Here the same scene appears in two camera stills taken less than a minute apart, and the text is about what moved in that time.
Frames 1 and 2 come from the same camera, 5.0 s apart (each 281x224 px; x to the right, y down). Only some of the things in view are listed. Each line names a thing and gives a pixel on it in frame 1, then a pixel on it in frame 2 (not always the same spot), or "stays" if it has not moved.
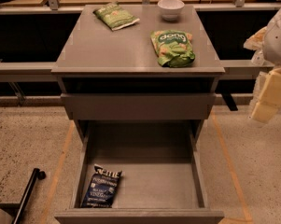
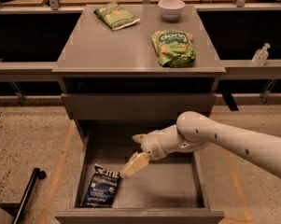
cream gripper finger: [274, 91] → [136, 162]
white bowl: [170, 8] stays
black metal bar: [35, 175] stays
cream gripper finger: [255, 43] → [139, 137]
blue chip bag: [102, 189] stays
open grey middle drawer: [163, 172] stays
